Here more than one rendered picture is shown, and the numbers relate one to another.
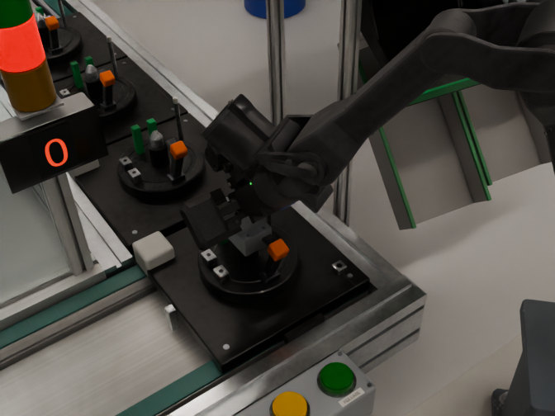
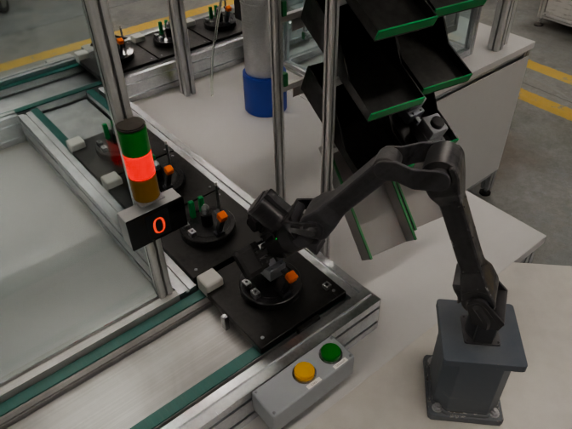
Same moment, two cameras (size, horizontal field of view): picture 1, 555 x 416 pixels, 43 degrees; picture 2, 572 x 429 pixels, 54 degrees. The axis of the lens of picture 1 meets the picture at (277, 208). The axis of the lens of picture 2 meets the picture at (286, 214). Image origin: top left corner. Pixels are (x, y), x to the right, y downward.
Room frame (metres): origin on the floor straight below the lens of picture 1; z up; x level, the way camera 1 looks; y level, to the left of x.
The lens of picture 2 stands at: (-0.19, 0.07, 1.91)
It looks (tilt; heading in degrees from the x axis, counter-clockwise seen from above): 40 degrees down; 355
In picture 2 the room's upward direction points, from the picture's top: 2 degrees counter-clockwise
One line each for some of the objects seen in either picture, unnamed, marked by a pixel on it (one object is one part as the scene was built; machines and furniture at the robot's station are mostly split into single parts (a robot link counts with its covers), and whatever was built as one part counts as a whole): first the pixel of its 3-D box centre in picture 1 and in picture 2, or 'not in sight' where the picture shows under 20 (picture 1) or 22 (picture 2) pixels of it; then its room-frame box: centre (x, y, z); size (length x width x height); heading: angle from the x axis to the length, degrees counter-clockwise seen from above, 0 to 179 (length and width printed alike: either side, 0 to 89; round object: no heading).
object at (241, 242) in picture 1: (239, 214); (265, 255); (0.68, 0.05, 1.06); 0.08 x 0.04 x 0.07; 34
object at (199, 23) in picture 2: not in sight; (219, 14); (2.21, 0.14, 1.01); 0.24 x 0.24 x 0.13; 34
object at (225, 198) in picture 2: (158, 151); (206, 216); (0.88, 0.18, 1.01); 0.24 x 0.24 x 0.13; 34
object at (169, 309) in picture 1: (172, 318); (225, 322); (0.60, 0.15, 0.95); 0.01 x 0.01 x 0.04; 34
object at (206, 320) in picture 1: (249, 269); (271, 289); (0.67, 0.04, 0.96); 0.24 x 0.24 x 0.02; 34
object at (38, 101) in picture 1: (28, 80); (144, 184); (0.66, 0.27, 1.28); 0.05 x 0.05 x 0.05
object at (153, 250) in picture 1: (154, 254); (210, 283); (0.70, 0.18, 0.97); 0.05 x 0.05 x 0.04; 34
